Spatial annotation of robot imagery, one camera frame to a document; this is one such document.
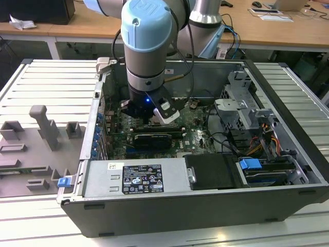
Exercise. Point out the grey parts rack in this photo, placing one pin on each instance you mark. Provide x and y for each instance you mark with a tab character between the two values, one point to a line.
25	159

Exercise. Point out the green RAM stick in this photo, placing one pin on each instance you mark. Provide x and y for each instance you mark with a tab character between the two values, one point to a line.
15	170

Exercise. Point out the black RAM slot bank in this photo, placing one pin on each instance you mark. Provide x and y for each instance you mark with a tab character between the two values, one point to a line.
156	129

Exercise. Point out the black plastic shroud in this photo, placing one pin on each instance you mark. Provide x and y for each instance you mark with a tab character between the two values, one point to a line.
210	172

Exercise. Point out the black box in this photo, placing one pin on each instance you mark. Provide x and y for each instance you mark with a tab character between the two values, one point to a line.
36	10

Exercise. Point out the black graphics card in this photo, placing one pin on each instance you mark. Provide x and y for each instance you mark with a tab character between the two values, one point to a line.
153	141

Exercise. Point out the blue disk carrier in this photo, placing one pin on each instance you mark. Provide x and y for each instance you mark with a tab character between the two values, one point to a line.
249	164

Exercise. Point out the wooden desk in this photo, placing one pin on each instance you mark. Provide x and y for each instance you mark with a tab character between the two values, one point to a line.
77	28

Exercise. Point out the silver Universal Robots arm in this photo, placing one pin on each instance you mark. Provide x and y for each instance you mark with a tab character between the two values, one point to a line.
146	38

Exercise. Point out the grey laptop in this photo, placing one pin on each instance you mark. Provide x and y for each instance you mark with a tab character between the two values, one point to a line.
290	4

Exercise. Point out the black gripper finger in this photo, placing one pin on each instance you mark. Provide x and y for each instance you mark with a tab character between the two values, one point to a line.
178	103
128	108

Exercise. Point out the white papers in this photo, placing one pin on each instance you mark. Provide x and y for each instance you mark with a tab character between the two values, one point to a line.
272	16

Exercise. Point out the white power adapter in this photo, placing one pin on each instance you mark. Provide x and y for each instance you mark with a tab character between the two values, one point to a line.
221	53

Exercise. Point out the blue plastic latch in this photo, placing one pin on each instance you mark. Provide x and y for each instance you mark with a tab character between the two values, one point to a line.
63	182

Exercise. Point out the crumpled white paper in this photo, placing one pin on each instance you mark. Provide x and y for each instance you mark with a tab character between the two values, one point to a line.
21	23

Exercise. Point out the black computer mouse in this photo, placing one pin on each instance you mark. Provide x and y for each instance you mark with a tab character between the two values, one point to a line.
256	4

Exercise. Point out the silver power supply unit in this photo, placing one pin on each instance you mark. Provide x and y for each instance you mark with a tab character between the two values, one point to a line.
97	177

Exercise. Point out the green motherboard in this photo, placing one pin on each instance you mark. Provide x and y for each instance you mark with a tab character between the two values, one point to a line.
198	139

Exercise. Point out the grey metal drive cage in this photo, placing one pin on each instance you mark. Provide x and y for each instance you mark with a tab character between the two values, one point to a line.
239	110

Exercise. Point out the black open PC case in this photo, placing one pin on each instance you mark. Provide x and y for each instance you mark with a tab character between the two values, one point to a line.
180	216

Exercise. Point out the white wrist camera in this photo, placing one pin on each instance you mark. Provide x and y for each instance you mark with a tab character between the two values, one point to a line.
167	114

